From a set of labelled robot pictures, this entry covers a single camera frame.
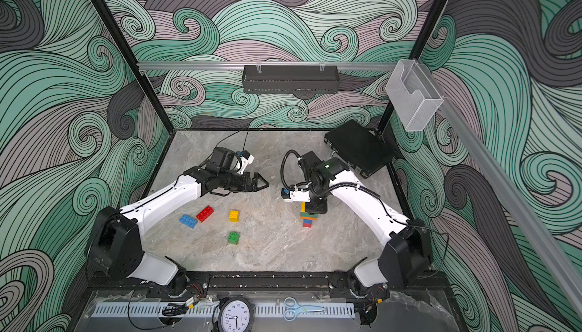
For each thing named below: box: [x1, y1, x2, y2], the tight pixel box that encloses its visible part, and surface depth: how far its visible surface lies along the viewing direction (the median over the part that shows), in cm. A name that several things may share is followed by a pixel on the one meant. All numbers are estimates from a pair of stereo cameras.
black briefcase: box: [324, 120, 395, 179], surface depth 111 cm
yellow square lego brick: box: [228, 209, 241, 223], surface depth 89 cm
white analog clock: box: [211, 297, 255, 332], surface depth 67 cm
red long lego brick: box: [196, 205, 215, 223], surface depth 91 cm
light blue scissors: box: [283, 296, 326, 322], surface depth 71 cm
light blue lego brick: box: [178, 213, 198, 229], surface depth 88 cm
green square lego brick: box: [227, 231, 241, 245], surface depth 83 cm
